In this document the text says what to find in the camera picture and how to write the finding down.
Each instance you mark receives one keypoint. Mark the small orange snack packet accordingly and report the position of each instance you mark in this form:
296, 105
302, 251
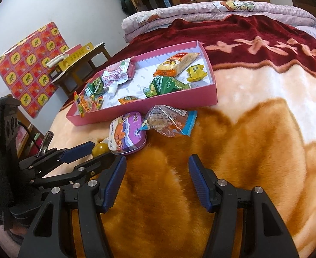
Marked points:
131, 100

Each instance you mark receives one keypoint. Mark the large green snack bag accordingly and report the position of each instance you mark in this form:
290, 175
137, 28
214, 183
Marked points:
166, 86

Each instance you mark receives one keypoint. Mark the folded pink quilt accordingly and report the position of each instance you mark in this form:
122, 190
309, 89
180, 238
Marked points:
190, 13

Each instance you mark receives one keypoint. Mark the green yellow snack packet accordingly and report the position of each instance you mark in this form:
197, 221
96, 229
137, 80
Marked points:
94, 87

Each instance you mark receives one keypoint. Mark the orange striped snack packet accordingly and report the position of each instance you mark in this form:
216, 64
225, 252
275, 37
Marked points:
85, 104

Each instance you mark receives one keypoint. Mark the person's left forearm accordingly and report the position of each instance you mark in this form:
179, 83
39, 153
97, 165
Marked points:
2, 233

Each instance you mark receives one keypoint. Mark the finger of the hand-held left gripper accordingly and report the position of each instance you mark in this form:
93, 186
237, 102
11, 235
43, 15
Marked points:
74, 151
93, 166

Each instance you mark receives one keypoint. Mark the red patterned board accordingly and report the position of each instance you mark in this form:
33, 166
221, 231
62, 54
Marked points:
26, 67

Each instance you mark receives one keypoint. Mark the yellow carton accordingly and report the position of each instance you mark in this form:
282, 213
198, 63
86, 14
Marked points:
77, 53

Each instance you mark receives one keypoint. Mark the pink drink pouch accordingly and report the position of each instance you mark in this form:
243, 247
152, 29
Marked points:
117, 75

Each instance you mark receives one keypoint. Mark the clear snack packet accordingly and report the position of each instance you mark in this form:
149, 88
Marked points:
168, 121

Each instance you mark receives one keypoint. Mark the printed plush blanket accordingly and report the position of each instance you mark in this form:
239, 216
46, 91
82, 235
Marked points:
254, 113

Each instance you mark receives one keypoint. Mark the small yellow snack packet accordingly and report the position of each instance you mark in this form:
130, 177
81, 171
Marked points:
197, 74

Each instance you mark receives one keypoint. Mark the white plastic piece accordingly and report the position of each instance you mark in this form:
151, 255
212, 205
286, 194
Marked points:
55, 60

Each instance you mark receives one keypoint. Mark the yellow ball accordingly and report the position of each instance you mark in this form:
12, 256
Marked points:
100, 149

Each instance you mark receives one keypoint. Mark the metal spring clip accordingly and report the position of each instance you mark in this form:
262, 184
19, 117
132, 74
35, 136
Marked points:
47, 139

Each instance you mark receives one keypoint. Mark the purple cartoon tin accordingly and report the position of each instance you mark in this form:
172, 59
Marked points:
128, 134

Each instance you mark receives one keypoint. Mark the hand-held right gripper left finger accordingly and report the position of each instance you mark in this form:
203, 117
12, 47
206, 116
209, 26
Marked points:
114, 185

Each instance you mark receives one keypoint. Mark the orange cracker packet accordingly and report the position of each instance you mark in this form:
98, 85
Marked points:
174, 63

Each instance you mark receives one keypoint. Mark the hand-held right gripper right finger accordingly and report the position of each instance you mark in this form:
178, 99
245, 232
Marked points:
201, 185

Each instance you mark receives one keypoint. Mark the pink cardboard box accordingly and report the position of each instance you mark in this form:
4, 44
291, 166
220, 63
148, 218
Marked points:
147, 107

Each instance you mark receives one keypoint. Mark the wooden stool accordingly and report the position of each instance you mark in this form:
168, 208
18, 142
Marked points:
77, 72

